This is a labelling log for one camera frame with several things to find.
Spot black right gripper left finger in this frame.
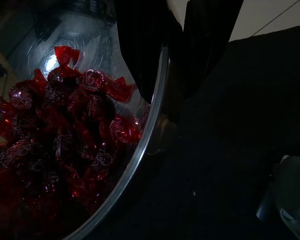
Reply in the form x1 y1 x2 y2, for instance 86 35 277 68
114 0 185 104

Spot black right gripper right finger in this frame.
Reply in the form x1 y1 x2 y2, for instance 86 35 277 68
181 0 241 101

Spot stainless steel bowl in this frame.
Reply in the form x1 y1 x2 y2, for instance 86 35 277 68
0 0 172 240

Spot black floor mat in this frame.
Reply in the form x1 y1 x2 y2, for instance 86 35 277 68
72 23 300 240

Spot red wrapped candies heap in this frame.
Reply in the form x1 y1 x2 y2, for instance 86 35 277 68
0 46 144 226

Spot black robot foot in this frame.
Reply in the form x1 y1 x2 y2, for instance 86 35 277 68
255 154 300 240

